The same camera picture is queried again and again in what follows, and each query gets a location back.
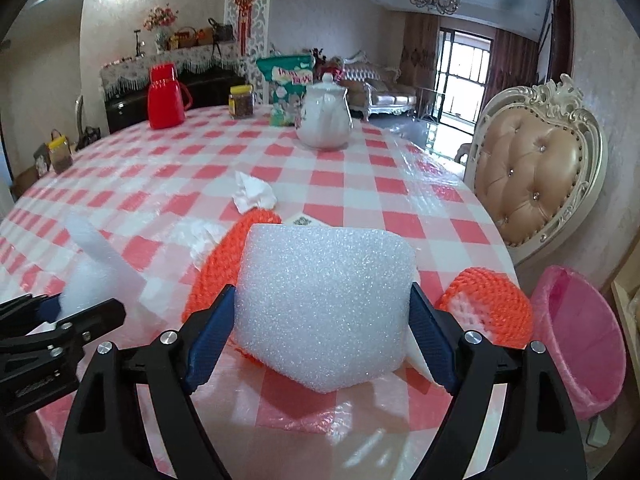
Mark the cream tufted chair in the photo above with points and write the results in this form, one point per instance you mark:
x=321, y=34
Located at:
x=535, y=170

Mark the dark handbag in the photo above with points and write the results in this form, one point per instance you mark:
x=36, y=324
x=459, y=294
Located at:
x=222, y=32

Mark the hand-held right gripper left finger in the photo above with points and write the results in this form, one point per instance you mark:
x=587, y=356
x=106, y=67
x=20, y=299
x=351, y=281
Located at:
x=210, y=345

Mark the wicker basket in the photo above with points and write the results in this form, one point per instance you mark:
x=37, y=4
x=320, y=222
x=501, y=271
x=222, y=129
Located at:
x=184, y=39

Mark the white foam strip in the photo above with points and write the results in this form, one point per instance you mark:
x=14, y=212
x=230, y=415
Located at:
x=100, y=250

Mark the orange foam net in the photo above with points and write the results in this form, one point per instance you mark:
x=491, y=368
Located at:
x=220, y=260
x=500, y=300

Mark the brown curtain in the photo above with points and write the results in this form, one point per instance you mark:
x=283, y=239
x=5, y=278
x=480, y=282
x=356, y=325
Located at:
x=512, y=65

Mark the white lattice partition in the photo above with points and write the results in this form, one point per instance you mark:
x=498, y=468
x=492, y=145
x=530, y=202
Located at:
x=262, y=15

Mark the black piano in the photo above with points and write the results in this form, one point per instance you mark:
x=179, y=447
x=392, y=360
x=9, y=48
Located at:
x=210, y=90

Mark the brown wooden door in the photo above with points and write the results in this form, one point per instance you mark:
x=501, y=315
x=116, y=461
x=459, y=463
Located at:
x=560, y=25

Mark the yellow lid plastic jar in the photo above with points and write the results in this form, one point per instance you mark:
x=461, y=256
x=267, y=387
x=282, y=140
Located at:
x=60, y=157

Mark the green snack bag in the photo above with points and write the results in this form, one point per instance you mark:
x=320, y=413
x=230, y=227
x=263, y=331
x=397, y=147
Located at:
x=285, y=80

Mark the white ceramic teapot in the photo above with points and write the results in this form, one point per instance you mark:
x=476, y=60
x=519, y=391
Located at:
x=325, y=115

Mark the white foam block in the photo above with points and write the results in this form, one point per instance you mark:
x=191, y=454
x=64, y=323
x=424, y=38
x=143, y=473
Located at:
x=320, y=300

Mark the yellow lid glass jar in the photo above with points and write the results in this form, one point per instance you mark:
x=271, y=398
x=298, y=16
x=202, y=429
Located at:
x=242, y=105

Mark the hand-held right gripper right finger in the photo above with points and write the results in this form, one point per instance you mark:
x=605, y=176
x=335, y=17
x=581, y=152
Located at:
x=432, y=340

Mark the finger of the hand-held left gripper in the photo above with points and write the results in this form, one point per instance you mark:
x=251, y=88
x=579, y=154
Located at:
x=95, y=316
x=47, y=308

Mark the lace cover cloth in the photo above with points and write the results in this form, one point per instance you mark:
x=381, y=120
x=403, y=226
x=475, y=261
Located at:
x=130, y=67

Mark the red thermos jug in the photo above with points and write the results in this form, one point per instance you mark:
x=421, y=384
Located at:
x=165, y=100

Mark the cream ornate sofa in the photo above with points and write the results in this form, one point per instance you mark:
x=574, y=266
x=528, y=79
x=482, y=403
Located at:
x=385, y=92

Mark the balcony window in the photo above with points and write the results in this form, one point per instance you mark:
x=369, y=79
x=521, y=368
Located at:
x=462, y=75

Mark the crumpled white tissue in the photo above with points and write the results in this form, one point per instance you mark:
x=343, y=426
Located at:
x=255, y=192
x=205, y=240

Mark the red white checked tablecloth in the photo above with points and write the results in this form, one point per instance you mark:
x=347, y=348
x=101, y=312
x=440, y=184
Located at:
x=350, y=200

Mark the flower bouquet in vase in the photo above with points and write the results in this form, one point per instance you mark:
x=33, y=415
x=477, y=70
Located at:
x=161, y=20

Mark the pink trash bin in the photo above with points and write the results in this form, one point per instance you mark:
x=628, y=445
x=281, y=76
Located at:
x=580, y=340

